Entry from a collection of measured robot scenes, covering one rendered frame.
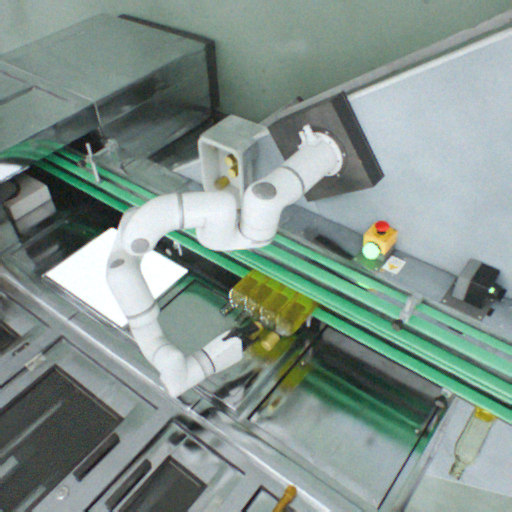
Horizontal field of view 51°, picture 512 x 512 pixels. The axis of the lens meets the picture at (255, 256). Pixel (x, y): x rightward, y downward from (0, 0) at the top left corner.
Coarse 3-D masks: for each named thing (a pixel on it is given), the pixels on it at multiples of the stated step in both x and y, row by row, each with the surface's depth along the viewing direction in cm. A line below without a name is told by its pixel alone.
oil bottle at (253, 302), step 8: (264, 280) 167; (272, 280) 166; (256, 288) 164; (264, 288) 164; (272, 288) 164; (248, 296) 162; (256, 296) 162; (264, 296) 162; (248, 304) 160; (256, 304) 160; (256, 312) 160
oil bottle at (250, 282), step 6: (252, 270) 170; (246, 276) 168; (252, 276) 168; (258, 276) 168; (264, 276) 168; (240, 282) 166; (246, 282) 166; (252, 282) 166; (258, 282) 166; (234, 288) 165; (240, 288) 164; (246, 288) 164; (252, 288) 165; (234, 294) 163; (240, 294) 163; (246, 294) 163; (234, 300) 163; (240, 300) 162; (240, 306) 164
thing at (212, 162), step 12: (204, 144) 172; (216, 144) 166; (204, 156) 175; (216, 156) 179; (240, 156) 163; (204, 168) 177; (216, 168) 182; (228, 168) 180; (240, 168) 165; (204, 180) 181; (240, 180) 168; (240, 192) 172; (240, 204) 177
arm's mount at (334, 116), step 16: (336, 96) 135; (304, 112) 140; (320, 112) 137; (336, 112) 134; (352, 112) 138; (272, 128) 151; (288, 128) 147; (320, 128) 140; (336, 128) 137; (352, 128) 137; (288, 144) 151; (352, 144) 137; (368, 144) 141; (352, 160) 140; (368, 160) 140; (336, 176) 146; (352, 176) 143; (368, 176) 140; (320, 192) 154; (336, 192) 150
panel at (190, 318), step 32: (64, 288) 187; (192, 288) 186; (224, 288) 185; (160, 320) 176; (192, 320) 176; (224, 320) 175; (256, 320) 175; (192, 352) 167; (256, 352) 166; (288, 352) 166; (224, 384) 158; (256, 384) 157
